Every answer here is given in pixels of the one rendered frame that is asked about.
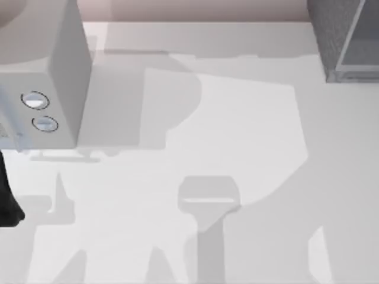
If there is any small microwave knob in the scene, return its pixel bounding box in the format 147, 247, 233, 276
31, 115, 59, 133

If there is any large microwave knob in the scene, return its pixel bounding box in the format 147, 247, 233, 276
20, 91, 50, 111

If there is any pale microwave oven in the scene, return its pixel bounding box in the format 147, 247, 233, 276
0, 0, 92, 153

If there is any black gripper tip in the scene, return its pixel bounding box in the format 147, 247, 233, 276
0, 150, 25, 228

